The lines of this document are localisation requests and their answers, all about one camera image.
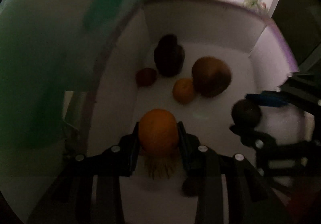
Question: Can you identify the yellow striped melon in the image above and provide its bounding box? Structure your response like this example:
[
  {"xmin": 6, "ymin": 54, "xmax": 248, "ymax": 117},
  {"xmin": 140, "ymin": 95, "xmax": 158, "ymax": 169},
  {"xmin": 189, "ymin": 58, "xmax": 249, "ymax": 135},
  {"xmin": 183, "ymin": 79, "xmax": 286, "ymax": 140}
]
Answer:
[{"xmin": 144, "ymin": 155, "xmax": 177, "ymax": 180}]

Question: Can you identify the dark wrinkled passion fruit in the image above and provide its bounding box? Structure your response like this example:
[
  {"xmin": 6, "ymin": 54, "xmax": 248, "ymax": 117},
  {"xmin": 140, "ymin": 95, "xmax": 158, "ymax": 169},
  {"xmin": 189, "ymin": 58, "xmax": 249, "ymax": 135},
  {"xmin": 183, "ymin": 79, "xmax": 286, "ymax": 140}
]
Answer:
[{"xmin": 182, "ymin": 178, "xmax": 201, "ymax": 197}]

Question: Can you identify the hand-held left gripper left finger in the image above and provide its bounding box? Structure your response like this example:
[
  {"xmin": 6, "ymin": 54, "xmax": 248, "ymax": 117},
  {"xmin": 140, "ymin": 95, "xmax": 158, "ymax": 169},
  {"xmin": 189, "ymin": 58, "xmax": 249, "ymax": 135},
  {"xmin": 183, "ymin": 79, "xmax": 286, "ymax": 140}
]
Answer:
[{"xmin": 27, "ymin": 121, "xmax": 141, "ymax": 224}]

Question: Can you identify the orange mandarin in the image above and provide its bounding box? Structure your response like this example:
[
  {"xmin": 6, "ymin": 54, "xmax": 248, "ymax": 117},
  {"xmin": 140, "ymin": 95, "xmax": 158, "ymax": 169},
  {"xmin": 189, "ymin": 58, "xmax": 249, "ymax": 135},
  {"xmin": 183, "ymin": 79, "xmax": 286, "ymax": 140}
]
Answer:
[
  {"xmin": 173, "ymin": 78, "xmax": 196, "ymax": 104},
  {"xmin": 138, "ymin": 109, "xmax": 180, "ymax": 157}
]

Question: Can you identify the white cardboard box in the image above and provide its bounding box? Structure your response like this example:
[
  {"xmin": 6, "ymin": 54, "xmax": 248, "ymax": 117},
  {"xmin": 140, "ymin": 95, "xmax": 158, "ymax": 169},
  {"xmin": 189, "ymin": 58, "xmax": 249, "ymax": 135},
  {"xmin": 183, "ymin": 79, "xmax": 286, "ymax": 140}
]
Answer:
[{"xmin": 64, "ymin": 0, "xmax": 300, "ymax": 224}]

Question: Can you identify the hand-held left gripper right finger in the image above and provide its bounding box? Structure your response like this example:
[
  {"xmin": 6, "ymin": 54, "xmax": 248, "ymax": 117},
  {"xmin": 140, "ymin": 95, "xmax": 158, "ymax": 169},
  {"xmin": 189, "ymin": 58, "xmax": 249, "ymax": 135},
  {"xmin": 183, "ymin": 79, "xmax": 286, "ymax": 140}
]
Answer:
[{"xmin": 177, "ymin": 121, "xmax": 294, "ymax": 224}]

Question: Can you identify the small dark wrinkled fruit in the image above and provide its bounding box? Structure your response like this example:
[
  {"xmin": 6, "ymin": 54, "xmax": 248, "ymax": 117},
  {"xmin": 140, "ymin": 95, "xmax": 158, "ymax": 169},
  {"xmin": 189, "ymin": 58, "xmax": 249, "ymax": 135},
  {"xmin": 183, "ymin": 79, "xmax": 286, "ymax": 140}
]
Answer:
[{"xmin": 231, "ymin": 99, "xmax": 262, "ymax": 128}]

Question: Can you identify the large dark reddish fruit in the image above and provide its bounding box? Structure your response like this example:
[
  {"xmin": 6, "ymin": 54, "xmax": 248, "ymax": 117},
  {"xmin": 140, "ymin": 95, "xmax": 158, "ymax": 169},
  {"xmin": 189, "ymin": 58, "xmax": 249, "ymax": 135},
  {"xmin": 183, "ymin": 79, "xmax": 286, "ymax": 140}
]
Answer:
[{"xmin": 192, "ymin": 56, "xmax": 232, "ymax": 98}]

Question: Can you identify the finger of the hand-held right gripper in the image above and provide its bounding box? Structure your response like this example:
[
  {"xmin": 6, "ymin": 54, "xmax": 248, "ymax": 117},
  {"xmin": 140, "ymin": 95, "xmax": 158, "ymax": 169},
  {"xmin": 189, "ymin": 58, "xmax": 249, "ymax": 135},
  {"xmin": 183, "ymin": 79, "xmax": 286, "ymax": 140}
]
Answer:
[
  {"xmin": 246, "ymin": 91, "xmax": 301, "ymax": 110},
  {"xmin": 229, "ymin": 125, "xmax": 276, "ymax": 155}
]

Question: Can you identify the teal checkered tablecloth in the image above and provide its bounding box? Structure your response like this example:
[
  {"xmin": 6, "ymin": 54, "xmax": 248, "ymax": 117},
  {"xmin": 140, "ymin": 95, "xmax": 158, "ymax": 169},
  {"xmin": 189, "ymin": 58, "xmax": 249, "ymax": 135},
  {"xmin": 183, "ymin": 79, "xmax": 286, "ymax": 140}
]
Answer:
[{"xmin": 0, "ymin": 0, "xmax": 167, "ymax": 224}]

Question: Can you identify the large red tomato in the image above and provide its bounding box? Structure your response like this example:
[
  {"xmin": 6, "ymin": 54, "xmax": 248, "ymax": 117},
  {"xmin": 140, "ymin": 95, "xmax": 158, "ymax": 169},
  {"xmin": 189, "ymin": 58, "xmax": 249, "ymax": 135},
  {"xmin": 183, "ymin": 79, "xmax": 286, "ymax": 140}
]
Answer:
[{"xmin": 136, "ymin": 67, "xmax": 157, "ymax": 87}]

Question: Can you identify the wrinkled dark apple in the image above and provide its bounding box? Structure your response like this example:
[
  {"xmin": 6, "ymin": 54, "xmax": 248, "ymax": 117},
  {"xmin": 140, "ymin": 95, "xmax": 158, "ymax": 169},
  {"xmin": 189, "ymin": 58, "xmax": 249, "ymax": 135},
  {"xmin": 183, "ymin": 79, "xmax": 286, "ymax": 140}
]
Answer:
[{"xmin": 154, "ymin": 34, "xmax": 185, "ymax": 77}]

